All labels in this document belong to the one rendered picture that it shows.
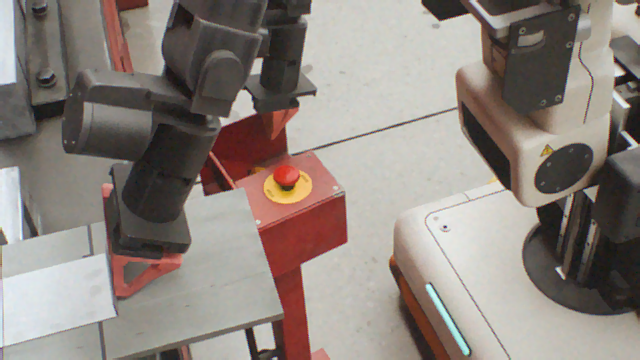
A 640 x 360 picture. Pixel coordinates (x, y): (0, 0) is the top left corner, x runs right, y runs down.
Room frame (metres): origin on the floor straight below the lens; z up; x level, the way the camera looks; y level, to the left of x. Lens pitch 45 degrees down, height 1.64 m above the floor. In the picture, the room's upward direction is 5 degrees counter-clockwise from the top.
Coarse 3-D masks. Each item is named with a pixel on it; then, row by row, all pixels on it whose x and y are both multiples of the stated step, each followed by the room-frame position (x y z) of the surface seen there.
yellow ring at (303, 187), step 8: (272, 176) 0.89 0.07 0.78; (304, 176) 0.88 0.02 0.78; (264, 184) 0.87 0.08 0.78; (272, 184) 0.87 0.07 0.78; (296, 184) 0.87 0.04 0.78; (304, 184) 0.87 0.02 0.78; (272, 192) 0.85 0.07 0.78; (280, 192) 0.85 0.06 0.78; (288, 192) 0.85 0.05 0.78; (296, 192) 0.85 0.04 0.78; (304, 192) 0.85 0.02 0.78; (280, 200) 0.84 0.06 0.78; (288, 200) 0.84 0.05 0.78; (296, 200) 0.83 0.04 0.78
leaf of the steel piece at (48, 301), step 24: (72, 264) 0.55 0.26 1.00; (96, 264) 0.55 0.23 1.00; (24, 288) 0.53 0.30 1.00; (48, 288) 0.53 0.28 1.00; (72, 288) 0.52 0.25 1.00; (96, 288) 0.52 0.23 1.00; (24, 312) 0.50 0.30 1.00; (48, 312) 0.50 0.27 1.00; (72, 312) 0.49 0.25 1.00; (96, 312) 0.49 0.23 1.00; (24, 336) 0.47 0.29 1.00
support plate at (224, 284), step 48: (240, 192) 0.64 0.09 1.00; (48, 240) 0.59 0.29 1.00; (96, 240) 0.59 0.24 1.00; (192, 240) 0.58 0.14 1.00; (240, 240) 0.57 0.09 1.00; (144, 288) 0.52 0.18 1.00; (192, 288) 0.51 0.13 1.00; (240, 288) 0.51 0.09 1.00; (48, 336) 0.47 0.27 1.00; (96, 336) 0.46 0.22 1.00; (144, 336) 0.46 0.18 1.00; (192, 336) 0.45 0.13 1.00
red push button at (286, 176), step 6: (282, 168) 0.87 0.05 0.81; (288, 168) 0.87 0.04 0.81; (294, 168) 0.87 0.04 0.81; (276, 174) 0.86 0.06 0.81; (282, 174) 0.86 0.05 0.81; (288, 174) 0.86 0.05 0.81; (294, 174) 0.86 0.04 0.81; (300, 174) 0.87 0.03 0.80; (276, 180) 0.85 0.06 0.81; (282, 180) 0.85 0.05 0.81; (288, 180) 0.85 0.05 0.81; (294, 180) 0.85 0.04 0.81; (282, 186) 0.86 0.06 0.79; (288, 186) 0.85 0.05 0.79; (294, 186) 0.86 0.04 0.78
